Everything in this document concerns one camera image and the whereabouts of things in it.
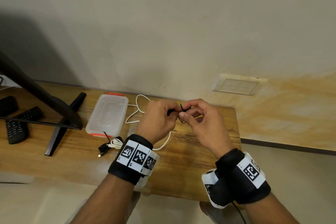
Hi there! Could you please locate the black USB cable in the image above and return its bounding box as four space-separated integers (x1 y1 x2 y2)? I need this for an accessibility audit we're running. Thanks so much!
167 107 193 117
96 131 124 158

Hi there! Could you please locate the transparent plastic box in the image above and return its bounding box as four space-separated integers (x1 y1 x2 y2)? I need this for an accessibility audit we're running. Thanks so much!
85 92 130 138

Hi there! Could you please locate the beige wall plate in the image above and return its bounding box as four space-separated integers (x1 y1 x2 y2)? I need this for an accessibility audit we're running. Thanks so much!
212 74 268 96

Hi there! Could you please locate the black television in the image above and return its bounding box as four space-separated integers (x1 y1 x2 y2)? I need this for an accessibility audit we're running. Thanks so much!
0 51 84 131

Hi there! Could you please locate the black camera cable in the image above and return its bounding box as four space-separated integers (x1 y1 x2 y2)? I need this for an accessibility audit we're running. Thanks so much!
231 201 247 224

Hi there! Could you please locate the person's left hand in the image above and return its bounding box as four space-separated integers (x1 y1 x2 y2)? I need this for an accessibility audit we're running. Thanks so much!
135 99 182 146

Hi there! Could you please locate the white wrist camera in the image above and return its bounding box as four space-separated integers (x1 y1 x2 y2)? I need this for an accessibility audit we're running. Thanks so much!
135 171 153 192
201 168 229 210

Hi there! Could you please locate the black remote control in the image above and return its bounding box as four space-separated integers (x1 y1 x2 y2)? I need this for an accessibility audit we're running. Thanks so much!
6 120 30 145

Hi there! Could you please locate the person's left forearm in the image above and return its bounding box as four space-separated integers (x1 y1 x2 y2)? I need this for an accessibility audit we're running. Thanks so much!
70 174 135 224

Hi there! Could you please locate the white flat device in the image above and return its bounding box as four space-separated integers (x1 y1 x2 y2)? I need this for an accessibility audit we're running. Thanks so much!
0 75 23 89

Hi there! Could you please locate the white charging cable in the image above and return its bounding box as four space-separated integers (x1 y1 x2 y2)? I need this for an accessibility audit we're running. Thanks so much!
125 94 172 151

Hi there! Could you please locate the person's right hand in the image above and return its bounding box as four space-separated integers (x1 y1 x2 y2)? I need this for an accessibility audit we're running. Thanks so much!
178 98 236 160

